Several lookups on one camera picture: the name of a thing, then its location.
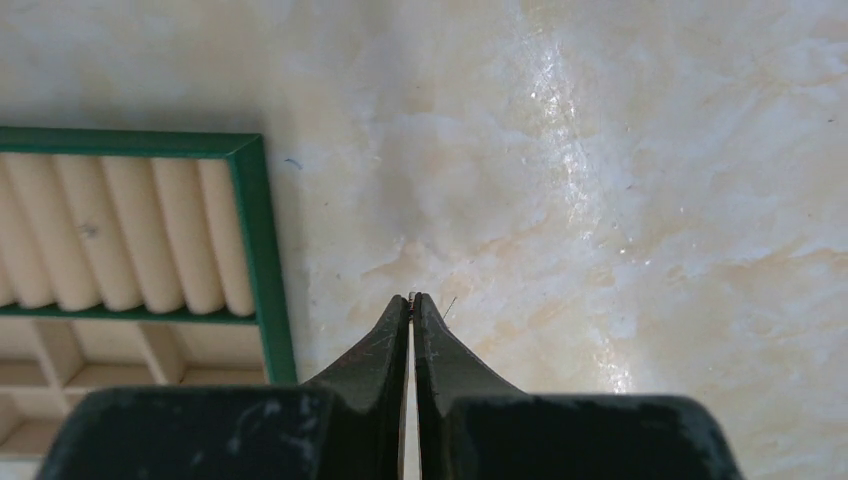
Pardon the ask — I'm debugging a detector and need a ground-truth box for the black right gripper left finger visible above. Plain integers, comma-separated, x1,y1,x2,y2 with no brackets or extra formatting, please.
37,296,410,479

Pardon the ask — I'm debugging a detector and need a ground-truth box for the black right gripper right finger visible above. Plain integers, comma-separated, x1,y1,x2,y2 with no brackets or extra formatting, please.
413,293,742,479

